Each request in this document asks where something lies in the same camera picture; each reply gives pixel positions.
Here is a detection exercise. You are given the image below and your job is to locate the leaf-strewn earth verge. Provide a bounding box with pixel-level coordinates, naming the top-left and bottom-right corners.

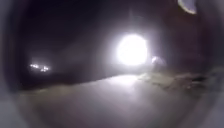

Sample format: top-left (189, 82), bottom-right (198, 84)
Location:
top-left (138, 70), bottom-right (224, 99)

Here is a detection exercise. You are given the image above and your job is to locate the bright street lamp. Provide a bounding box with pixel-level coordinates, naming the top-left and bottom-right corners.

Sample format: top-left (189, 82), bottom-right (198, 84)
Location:
top-left (116, 33), bottom-right (149, 67)

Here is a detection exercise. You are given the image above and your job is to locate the grey asphalt path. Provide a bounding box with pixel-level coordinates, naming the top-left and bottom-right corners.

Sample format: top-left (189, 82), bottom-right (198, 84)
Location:
top-left (18, 73), bottom-right (209, 128)

